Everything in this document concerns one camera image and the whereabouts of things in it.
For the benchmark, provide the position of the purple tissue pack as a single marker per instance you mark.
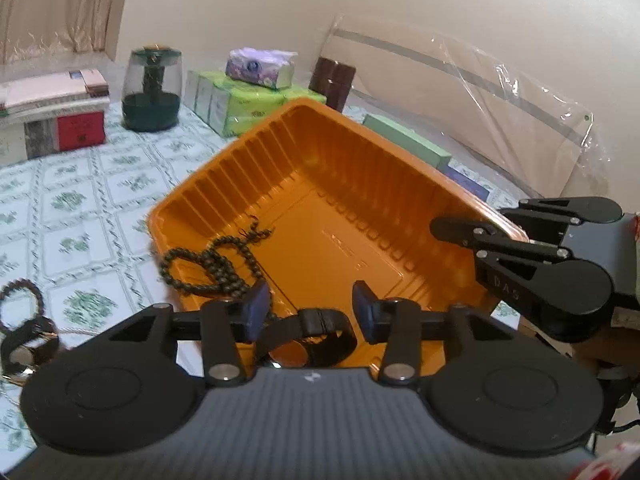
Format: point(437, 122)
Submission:
point(255, 67)

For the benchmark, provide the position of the thin white book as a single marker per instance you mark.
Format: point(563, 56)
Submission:
point(60, 106)

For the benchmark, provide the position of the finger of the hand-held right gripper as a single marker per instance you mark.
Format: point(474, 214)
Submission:
point(547, 208)
point(455, 230)

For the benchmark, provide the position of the blue patterned box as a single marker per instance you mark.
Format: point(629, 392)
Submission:
point(465, 182)

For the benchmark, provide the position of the red and white cloth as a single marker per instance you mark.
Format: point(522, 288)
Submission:
point(615, 465)

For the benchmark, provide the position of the cream book brown edge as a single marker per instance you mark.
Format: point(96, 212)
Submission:
point(45, 87)

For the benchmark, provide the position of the brown box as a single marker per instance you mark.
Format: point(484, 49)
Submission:
point(332, 82)

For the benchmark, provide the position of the beige curtain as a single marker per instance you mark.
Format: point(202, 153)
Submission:
point(60, 5)

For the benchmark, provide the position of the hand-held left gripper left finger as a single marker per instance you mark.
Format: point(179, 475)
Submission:
point(257, 310)

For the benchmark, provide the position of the orange plastic tray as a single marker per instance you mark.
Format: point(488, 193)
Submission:
point(350, 200)

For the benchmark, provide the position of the bundle of green tissue packs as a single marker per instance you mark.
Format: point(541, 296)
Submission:
point(240, 105)

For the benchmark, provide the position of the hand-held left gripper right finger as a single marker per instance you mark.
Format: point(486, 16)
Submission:
point(365, 310)

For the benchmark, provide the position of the clear plastic sheet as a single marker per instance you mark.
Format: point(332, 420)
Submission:
point(500, 110)

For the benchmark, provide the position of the dark green glass jar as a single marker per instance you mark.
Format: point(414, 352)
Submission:
point(150, 115)

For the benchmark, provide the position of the long green box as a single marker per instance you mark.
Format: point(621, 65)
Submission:
point(400, 135)

